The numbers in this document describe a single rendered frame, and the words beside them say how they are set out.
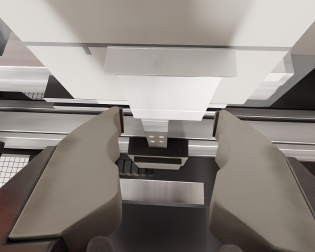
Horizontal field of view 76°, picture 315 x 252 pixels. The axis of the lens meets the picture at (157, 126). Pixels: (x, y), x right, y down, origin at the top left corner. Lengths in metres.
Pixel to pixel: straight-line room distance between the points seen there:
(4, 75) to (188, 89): 0.22
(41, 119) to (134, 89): 0.39
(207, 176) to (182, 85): 0.57
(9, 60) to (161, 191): 0.22
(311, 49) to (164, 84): 0.27
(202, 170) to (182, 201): 0.52
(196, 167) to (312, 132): 0.35
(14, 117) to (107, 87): 0.42
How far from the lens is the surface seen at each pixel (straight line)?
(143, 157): 0.41
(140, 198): 0.21
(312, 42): 0.39
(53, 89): 0.26
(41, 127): 0.55
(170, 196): 0.21
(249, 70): 0.18
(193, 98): 0.20
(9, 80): 0.32
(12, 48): 0.29
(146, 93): 0.20
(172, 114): 0.24
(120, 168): 0.60
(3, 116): 0.61
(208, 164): 0.74
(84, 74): 0.19
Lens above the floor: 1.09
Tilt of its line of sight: 19 degrees down
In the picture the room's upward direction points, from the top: 177 degrees counter-clockwise
